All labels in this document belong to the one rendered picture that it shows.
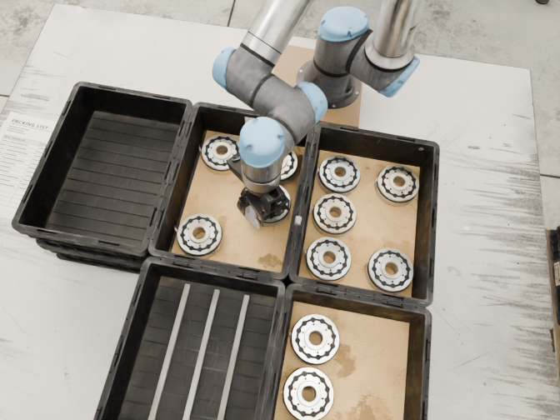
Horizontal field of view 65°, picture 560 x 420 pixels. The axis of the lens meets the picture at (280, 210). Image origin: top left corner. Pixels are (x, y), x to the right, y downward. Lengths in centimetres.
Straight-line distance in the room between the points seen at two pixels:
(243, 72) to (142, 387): 66
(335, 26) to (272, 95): 40
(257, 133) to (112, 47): 95
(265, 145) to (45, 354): 78
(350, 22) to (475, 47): 165
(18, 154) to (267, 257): 80
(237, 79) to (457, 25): 211
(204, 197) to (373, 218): 42
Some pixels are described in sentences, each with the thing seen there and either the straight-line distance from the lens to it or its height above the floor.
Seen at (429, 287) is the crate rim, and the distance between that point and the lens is 98.
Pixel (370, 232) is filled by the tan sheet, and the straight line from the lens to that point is 108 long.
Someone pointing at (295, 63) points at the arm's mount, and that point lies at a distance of 137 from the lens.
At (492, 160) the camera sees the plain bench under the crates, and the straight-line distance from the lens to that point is 145.
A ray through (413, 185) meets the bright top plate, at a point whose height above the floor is 86.
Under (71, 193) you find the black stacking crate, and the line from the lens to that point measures 120.
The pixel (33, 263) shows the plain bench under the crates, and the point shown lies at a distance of 131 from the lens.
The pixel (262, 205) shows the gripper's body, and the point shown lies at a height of 99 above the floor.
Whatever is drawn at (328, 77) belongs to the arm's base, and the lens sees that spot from 124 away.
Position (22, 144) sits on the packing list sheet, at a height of 70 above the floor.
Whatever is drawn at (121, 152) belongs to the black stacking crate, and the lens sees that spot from 121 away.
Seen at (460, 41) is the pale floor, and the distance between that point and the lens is 275.
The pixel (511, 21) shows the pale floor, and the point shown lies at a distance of 298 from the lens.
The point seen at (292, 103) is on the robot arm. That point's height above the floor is 118.
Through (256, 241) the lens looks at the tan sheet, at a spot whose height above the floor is 83.
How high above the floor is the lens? 182
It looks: 67 degrees down
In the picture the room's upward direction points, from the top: 4 degrees clockwise
